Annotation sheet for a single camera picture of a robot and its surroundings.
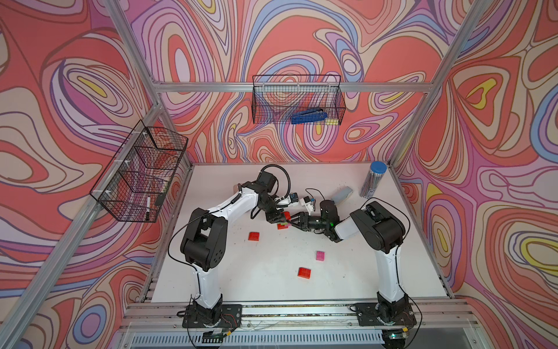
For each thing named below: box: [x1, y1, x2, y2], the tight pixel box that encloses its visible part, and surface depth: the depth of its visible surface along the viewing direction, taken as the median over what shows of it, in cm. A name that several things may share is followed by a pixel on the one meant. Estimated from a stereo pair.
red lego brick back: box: [247, 231, 261, 242], surface depth 93 cm
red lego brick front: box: [297, 266, 312, 280], surface depth 84 cm
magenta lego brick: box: [316, 250, 326, 262], surface depth 88 cm
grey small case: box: [331, 186, 354, 206], surface depth 106 cm
